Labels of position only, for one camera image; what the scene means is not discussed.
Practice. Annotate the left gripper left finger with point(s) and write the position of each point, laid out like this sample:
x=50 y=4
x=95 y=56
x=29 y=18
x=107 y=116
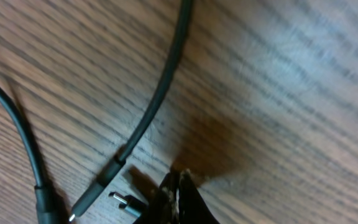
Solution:
x=163 y=207

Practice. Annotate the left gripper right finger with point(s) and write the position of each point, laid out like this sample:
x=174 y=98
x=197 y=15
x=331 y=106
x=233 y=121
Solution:
x=192 y=209

